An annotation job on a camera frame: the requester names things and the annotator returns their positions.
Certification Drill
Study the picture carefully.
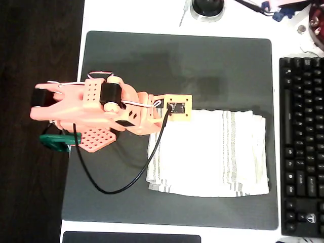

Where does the blue plastic part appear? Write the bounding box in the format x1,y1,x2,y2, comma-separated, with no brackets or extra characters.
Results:
272,6,296,22

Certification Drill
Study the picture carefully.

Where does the black flat pad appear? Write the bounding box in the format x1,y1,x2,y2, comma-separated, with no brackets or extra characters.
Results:
62,230,202,243

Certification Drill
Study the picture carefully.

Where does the black camera cable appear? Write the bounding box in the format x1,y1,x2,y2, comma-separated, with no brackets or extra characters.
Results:
72,104,174,195

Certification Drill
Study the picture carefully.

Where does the green table clamp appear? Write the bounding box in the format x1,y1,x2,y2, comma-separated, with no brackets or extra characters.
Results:
39,132,82,154

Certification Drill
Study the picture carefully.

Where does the dark red bowl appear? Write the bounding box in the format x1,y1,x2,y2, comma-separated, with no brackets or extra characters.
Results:
307,4,324,50

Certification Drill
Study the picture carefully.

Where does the clear plastic pen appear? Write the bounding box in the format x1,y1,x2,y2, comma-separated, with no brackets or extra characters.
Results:
179,0,191,27

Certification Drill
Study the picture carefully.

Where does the thin black rod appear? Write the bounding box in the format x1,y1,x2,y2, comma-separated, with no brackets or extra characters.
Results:
234,0,274,16

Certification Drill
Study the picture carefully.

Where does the dark grey desk mat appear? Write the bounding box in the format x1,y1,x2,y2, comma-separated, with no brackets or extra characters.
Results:
61,30,279,230

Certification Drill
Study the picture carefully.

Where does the black dome on silver base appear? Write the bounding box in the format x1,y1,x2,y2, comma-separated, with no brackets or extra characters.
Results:
189,0,226,23

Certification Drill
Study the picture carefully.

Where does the white striped towel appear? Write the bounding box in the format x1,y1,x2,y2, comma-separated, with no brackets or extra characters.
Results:
146,108,270,198

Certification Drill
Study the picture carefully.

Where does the orange camera mount plate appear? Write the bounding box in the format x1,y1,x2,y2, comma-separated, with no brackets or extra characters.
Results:
161,94,193,123

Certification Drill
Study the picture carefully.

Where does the black keyboard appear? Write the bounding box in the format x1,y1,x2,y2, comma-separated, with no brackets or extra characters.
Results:
279,57,324,238

